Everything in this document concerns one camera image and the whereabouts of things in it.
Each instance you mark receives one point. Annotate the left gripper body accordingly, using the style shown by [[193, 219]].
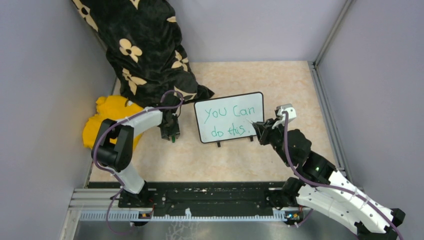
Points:
[[168, 129]]

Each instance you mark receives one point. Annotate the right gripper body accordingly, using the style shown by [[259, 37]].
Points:
[[278, 132]]

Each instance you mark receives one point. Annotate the white whiteboard black frame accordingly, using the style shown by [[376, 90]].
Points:
[[224, 118]]

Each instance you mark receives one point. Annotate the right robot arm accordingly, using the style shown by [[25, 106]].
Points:
[[320, 186]]

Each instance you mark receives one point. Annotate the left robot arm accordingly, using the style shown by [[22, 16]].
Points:
[[113, 147]]

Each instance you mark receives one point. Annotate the yellow cloth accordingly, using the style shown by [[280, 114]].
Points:
[[112, 107]]

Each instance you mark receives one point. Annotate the black floral blanket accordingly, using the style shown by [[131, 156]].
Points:
[[144, 47]]

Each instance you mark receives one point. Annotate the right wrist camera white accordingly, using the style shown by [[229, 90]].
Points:
[[284, 114]]

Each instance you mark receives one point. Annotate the aluminium frame rail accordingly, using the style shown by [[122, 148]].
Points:
[[322, 95]]

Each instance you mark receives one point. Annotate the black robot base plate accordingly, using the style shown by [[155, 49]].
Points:
[[210, 199]]

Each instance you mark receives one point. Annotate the white slotted cable duct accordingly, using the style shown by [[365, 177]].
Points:
[[288, 216]]

